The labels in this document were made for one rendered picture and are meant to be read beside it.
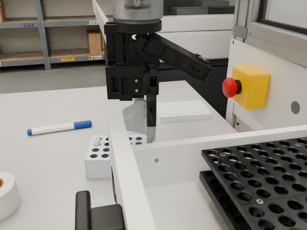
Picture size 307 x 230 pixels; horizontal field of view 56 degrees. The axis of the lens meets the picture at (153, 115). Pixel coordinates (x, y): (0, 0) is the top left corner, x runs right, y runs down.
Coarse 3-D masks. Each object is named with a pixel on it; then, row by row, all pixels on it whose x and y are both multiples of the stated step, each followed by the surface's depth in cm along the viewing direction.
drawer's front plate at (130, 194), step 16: (112, 128) 31; (112, 144) 28; (128, 144) 28; (112, 160) 30; (128, 160) 25; (128, 176) 23; (128, 192) 22; (144, 192) 22; (128, 208) 20; (144, 208) 20; (128, 224) 19; (144, 224) 19
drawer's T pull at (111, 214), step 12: (84, 192) 24; (84, 204) 23; (84, 216) 22; (96, 216) 22; (108, 216) 22; (120, 216) 22; (84, 228) 21; (96, 228) 21; (108, 228) 21; (120, 228) 21
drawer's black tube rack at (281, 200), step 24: (264, 144) 33; (288, 144) 34; (240, 168) 34; (264, 168) 29; (288, 168) 29; (216, 192) 30; (264, 192) 26; (288, 192) 26; (240, 216) 27; (288, 216) 23
